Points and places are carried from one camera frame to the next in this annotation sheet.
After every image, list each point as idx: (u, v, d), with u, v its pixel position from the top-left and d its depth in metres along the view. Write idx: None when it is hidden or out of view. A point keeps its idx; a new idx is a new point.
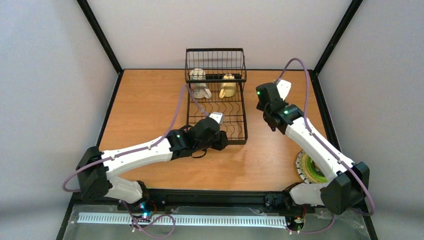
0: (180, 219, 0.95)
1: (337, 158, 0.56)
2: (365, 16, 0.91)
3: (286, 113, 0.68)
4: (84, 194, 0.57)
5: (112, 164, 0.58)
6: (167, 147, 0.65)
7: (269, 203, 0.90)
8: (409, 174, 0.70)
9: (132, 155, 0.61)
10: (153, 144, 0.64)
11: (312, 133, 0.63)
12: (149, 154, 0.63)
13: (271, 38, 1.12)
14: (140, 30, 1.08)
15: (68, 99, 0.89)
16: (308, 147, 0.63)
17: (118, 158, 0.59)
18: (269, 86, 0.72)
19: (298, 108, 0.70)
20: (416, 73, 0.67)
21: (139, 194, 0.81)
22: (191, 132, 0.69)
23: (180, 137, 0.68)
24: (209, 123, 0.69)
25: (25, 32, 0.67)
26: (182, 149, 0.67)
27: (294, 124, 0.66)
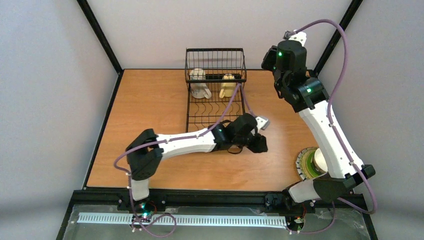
0: (181, 219, 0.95)
1: (350, 159, 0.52)
2: (365, 17, 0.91)
3: (309, 92, 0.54)
4: (135, 173, 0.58)
5: (166, 147, 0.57)
6: (211, 139, 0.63)
7: (269, 203, 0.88)
8: (408, 175, 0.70)
9: (183, 142, 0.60)
10: (200, 134, 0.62)
11: (331, 124, 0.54)
12: (198, 143, 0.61)
13: (271, 38, 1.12)
14: (141, 30, 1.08)
15: (68, 100, 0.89)
16: (322, 137, 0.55)
17: (170, 142, 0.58)
18: (298, 49, 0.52)
19: (323, 85, 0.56)
20: (416, 74, 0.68)
21: (146, 195, 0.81)
22: (231, 127, 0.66)
23: (221, 131, 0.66)
24: (249, 118, 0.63)
25: (25, 33, 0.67)
26: (222, 142, 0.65)
27: (315, 109, 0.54)
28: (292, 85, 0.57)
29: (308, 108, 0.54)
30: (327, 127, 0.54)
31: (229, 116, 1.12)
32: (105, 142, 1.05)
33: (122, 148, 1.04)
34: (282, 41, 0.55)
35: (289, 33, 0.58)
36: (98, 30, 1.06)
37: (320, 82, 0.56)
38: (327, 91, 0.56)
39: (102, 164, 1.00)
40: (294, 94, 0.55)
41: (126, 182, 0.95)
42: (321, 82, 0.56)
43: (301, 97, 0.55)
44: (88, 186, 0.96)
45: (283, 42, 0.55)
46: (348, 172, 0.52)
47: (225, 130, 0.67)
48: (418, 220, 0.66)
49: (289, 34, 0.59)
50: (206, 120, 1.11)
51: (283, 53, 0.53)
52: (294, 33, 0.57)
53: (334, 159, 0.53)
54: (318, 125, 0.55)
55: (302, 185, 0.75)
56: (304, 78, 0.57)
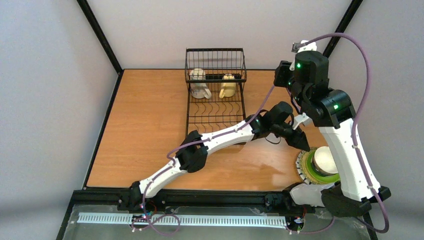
0: (184, 219, 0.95)
1: (370, 183, 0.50)
2: (366, 16, 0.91)
3: (336, 107, 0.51)
4: (187, 166, 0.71)
5: (210, 144, 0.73)
6: (249, 130, 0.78)
7: (269, 203, 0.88)
8: (408, 174, 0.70)
9: (223, 137, 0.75)
10: (239, 127, 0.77)
11: (355, 146, 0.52)
12: (237, 135, 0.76)
13: (270, 38, 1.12)
14: (140, 30, 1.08)
15: (68, 100, 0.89)
16: (343, 157, 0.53)
17: (213, 139, 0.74)
18: (319, 60, 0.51)
19: (349, 98, 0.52)
20: (416, 74, 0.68)
21: (155, 194, 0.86)
22: (268, 116, 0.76)
23: (259, 121, 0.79)
24: (285, 107, 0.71)
25: (25, 32, 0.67)
26: (260, 131, 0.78)
27: (340, 128, 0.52)
28: (314, 99, 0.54)
29: (332, 127, 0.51)
30: (350, 148, 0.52)
31: (229, 117, 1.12)
32: (105, 142, 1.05)
33: (121, 148, 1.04)
34: (300, 53, 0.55)
35: (297, 45, 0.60)
36: (98, 30, 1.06)
37: (346, 95, 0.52)
38: (353, 108, 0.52)
39: (102, 163, 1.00)
40: (319, 109, 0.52)
41: (126, 182, 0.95)
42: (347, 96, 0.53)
43: (326, 112, 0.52)
44: (88, 186, 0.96)
45: (301, 53, 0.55)
46: (364, 196, 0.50)
47: (262, 119, 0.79)
48: (416, 220, 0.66)
49: (298, 46, 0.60)
50: (206, 120, 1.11)
51: (303, 64, 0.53)
52: (303, 44, 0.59)
53: (351, 181, 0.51)
54: (340, 144, 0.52)
55: (306, 190, 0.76)
56: (327, 93, 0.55)
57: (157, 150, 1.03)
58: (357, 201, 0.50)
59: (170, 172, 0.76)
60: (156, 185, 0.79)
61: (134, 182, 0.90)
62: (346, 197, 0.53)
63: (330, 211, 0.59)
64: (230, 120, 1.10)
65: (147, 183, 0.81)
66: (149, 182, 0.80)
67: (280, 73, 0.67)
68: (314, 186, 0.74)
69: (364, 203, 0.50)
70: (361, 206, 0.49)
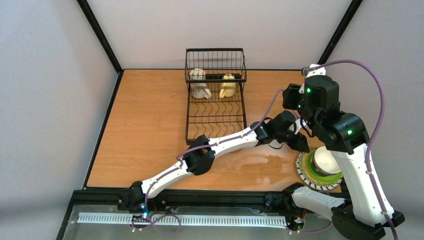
0: (185, 219, 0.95)
1: (384, 209, 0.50)
2: (365, 17, 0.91)
3: (349, 133, 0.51)
4: (195, 168, 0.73)
5: (217, 148, 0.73)
6: (254, 136, 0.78)
7: (269, 203, 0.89)
8: (406, 174, 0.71)
9: (230, 142, 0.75)
10: (244, 134, 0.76)
11: (369, 172, 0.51)
12: (242, 141, 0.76)
13: (270, 38, 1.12)
14: (140, 29, 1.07)
15: (67, 99, 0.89)
16: (356, 183, 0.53)
17: (220, 144, 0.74)
18: (328, 85, 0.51)
19: (362, 121, 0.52)
20: (416, 74, 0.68)
21: (156, 194, 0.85)
22: (272, 124, 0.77)
23: (263, 128, 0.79)
24: (289, 116, 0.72)
25: (25, 33, 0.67)
26: (265, 138, 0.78)
27: (354, 154, 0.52)
28: (327, 124, 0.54)
29: (346, 152, 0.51)
30: (363, 174, 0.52)
31: (229, 117, 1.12)
32: (105, 142, 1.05)
33: (121, 148, 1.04)
34: (310, 77, 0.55)
35: (306, 69, 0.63)
36: (98, 30, 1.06)
37: (360, 118, 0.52)
38: (367, 133, 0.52)
39: (102, 163, 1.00)
40: (332, 135, 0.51)
41: (126, 182, 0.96)
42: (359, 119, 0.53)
43: (340, 137, 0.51)
44: (88, 186, 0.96)
45: (310, 78, 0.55)
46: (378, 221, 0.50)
47: (266, 127, 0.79)
48: (413, 218, 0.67)
49: (307, 70, 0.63)
50: (206, 120, 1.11)
51: (312, 90, 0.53)
52: (312, 69, 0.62)
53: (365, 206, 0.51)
54: (353, 170, 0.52)
55: (312, 198, 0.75)
56: (340, 116, 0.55)
57: (157, 150, 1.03)
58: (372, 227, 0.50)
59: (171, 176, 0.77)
60: (161, 185, 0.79)
61: (136, 182, 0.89)
62: (358, 221, 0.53)
63: (340, 232, 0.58)
64: (230, 120, 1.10)
65: (150, 185, 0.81)
66: (154, 181, 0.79)
67: (290, 95, 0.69)
68: (320, 199, 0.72)
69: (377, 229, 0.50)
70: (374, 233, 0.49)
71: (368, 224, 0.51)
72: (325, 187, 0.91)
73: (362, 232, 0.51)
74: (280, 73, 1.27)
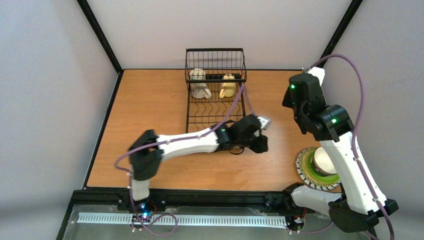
0: (182, 219, 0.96)
1: (375, 196, 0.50)
2: (365, 17, 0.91)
3: (334, 122, 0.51)
4: (138, 173, 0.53)
5: (168, 148, 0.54)
6: (214, 139, 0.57)
7: (269, 203, 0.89)
8: (405, 174, 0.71)
9: (185, 142, 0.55)
10: (203, 134, 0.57)
11: (356, 158, 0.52)
12: (200, 143, 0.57)
13: (270, 38, 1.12)
14: (140, 29, 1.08)
15: (68, 99, 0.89)
16: (346, 170, 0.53)
17: (172, 143, 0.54)
18: (310, 79, 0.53)
19: (347, 111, 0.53)
20: (415, 73, 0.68)
21: (147, 193, 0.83)
22: (236, 126, 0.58)
23: (225, 131, 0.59)
24: (254, 118, 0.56)
25: (25, 33, 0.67)
26: (226, 143, 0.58)
27: (340, 142, 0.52)
28: (313, 116, 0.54)
29: (333, 140, 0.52)
30: (351, 161, 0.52)
31: (229, 117, 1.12)
32: (105, 142, 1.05)
33: (121, 148, 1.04)
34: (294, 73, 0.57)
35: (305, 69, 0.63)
36: (98, 30, 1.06)
37: (344, 109, 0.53)
38: (352, 122, 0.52)
39: (102, 163, 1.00)
40: (317, 124, 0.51)
41: (126, 182, 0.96)
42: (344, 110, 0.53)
43: (325, 127, 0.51)
44: (88, 186, 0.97)
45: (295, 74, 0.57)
46: (371, 209, 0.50)
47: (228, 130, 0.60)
48: (414, 218, 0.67)
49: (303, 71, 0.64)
50: (206, 120, 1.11)
51: (295, 84, 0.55)
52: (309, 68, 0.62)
53: (357, 194, 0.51)
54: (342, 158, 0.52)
55: (311, 196, 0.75)
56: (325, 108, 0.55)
57: None
58: (364, 214, 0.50)
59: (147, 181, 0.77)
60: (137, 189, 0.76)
61: None
62: (352, 210, 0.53)
63: (338, 226, 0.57)
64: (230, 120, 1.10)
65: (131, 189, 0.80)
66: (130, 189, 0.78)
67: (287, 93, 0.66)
68: (319, 195, 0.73)
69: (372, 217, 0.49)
70: (369, 221, 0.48)
71: (362, 213, 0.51)
72: (325, 187, 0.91)
73: (358, 223, 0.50)
74: (280, 73, 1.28)
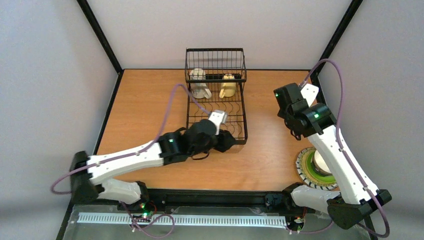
0: (180, 219, 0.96)
1: (364, 184, 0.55)
2: (365, 17, 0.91)
3: (316, 116, 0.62)
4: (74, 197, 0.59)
5: (97, 171, 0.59)
6: (157, 153, 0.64)
7: (269, 203, 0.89)
8: (405, 174, 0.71)
9: (118, 162, 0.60)
10: (140, 150, 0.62)
11: (342, 149, 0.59)
12: (139, 159, 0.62)
13: (270, 38, 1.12)
14: (140, 29, 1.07)
15: (67, 99, 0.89)
16: (335, 163, 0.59)
17: (103, 165, 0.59)
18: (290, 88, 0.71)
19: (328, 108, 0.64)
20: (414, 73, 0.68)
21: (136, 192, 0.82)
22: (188, 135, 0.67)
23: (174, 141, 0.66)
24: (205, 127, 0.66)
25: (25, 33, 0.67)
26: (176, 154, 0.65)
27: (324, 134, 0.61)
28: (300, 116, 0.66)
29: (317, 133, 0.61)
30: (338, 152, 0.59)
31: (229, 116, 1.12)
32: (105, 142, 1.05)
33: (121, 148, 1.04)
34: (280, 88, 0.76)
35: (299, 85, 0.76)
36: (98, 30, 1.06)
37: (326, 106, 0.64)
38: (334, 116, 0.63)
39: None
40: (303, 120, 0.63)
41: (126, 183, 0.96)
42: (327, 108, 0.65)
43: (309, 122, 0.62)
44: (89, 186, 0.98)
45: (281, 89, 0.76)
46: (363, 198, 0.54)
47: (179, 139, 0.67)
48: (414, 218, 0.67)
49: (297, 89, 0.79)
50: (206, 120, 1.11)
51: (280, 94, 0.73)
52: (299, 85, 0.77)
53: (347, 184, 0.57)
54: (329, 150, 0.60)
55: (309, 195, 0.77)
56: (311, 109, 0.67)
57: None
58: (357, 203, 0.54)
59: (131, 184, 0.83)
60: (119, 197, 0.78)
61: (144, 183, 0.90)
62: (347, 203, 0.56)
63: (338, 225, 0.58)
64: (230, 120, 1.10)
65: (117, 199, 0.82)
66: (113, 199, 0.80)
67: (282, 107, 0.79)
68: (317, 193, 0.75)
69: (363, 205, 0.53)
70: (360, 208, 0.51)
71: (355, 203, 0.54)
72: (325, 187, 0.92)
73: (352, 211, 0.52)
74: (280, 73, 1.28)
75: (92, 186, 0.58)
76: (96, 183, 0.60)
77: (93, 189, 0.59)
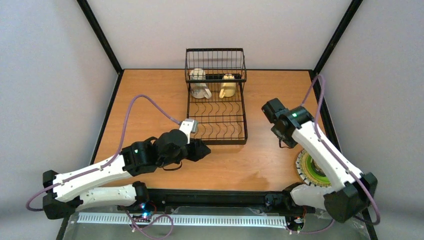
0: (179, 219, 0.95)
1: (346, 167, 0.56)
2: (364, 16, 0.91)
3: (295, 115, 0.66)
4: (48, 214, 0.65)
5: (62, 189, 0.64)
6: (120, 167, 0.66)
7: (269, 203, 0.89)
8: (404, 174, 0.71)
9: (80, 179, 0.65)
10: (102, 166, 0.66)
11: (321, 139, 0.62)
12: (101, 175, 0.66)
13: (269, 38, 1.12)
14: (140, 29, 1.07)
15: (67, 99, 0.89)
16: (318, 152, 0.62)
17: (67, 183, 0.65)
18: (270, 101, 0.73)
19: (305, 108, 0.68)
20: (414, 72, 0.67)
21: (127, 199, 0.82)
22: (156, 146, 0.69)
23: (140, 152, 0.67)
24: (172, 138, 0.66)
25: (25, 33, 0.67)
26: (143, 165, 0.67)
27: (302, 128, 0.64)
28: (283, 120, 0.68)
29: (296, 128, 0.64)
30: (317, 142, 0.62)
31: (229, 116, 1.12)
32: (105, 142, 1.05)
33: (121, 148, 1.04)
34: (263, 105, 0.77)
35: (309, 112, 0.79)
36: (98, 30, 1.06)
37: (302, 107, 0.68)
38: (310, 114, 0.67)
39: None
40: (284, 120, 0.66)
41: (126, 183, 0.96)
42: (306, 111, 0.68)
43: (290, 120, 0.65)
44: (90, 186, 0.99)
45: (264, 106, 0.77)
46: (346, 181, 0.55)
47: (148, 150, 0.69)
48: (415, 218, 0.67)
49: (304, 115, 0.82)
50: (206, 119, 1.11)
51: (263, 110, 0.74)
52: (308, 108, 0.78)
53: (331, 170, 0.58)
54: (309, 141, 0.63)
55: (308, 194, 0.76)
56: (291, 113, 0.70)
57: None
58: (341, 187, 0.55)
59: (124, 187, 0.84)
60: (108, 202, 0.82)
61: (144, 183, 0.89)
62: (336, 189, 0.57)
63: (336, 217, 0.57)
64: (230, 120, 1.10)
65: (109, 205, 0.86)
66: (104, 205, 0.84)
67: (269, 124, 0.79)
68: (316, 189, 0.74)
69: (347, 186, 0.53)
70: (343, 189, 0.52)
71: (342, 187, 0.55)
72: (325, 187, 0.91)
73: (342, 200, 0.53)
74: (280, 73, 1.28)
75: (60, 203, 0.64)
76: (66, 200, 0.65)
77: (62, 205, 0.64)
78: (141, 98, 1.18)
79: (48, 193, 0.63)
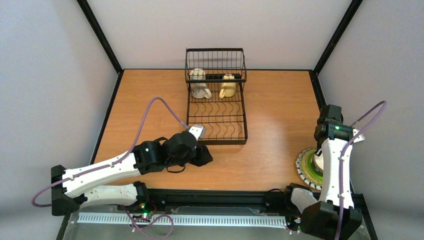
0: (180, 219, 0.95)
1: (340, 191, 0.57)
2: (364, 16, 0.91)
3: (337, 128, 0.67)
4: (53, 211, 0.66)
5: (71, 185, 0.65)
6: (130, 165, 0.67)
7: (270, 203, 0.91)
8: (404, 174, 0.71)
9: (89, 176, 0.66)
10: (114, 163, 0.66)
11: (341, 158, 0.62)
12: (111, 171, 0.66)
13: (269, 38, 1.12)
14: (140, 29, 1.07)
15: (67, 98, 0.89)
16: (329, 166, 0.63)
17: (77, 178, 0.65)
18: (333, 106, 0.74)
19: (352, 131, 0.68)
20: (414, 73, 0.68)
21: (129, 198, 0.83)
22: (166, 145, 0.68)
23: (151, 151, 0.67)
24: (183, 139, 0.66)
25: (25, 32, 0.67)
26: (153, 164, 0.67)
27: (333, 141, 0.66)
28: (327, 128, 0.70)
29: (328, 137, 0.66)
30: (335, 158, 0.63)
31: (229, 116, 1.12)
32: (105, 142, 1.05)
33: (121, 148, 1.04)
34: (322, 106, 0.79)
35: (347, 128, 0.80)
36: (98, 30, 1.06)
37: (351, 128, 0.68)
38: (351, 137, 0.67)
39: None
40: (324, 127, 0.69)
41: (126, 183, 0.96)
42: (352, 132, 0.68)
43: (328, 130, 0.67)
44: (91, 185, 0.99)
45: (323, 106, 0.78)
46: (331, 200, 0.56)
47: (158, 149, 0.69)
48: (415, 218, 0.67)
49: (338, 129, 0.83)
50: (206, 119, 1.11)
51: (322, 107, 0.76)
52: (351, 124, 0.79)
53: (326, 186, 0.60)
54: (329, 153, 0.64)
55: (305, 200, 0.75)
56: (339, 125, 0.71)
57: None
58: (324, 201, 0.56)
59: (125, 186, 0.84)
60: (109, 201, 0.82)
61: (144, 183, 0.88)
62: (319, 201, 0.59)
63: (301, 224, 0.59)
64: (230, 120, 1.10)
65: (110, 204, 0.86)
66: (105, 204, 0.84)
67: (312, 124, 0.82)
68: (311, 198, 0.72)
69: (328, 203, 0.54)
70: (321, 202, 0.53)
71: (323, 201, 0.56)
72: None
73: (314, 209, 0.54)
74: (280, 73, 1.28)
75: (67, 198, 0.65)
76: (73, 195, 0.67)
77: (68, 201, 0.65)
78: (158, 99, 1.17)
79: (58, 188, 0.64)
